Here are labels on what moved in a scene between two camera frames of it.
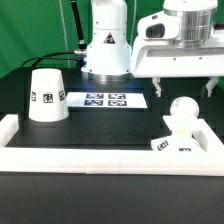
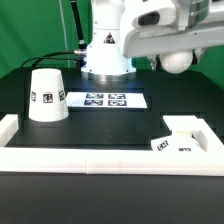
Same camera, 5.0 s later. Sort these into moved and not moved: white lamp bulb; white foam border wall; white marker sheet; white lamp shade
Moved: white lamp bulb
Not moved: white marker sheet; white foam border wall; white lamp shade
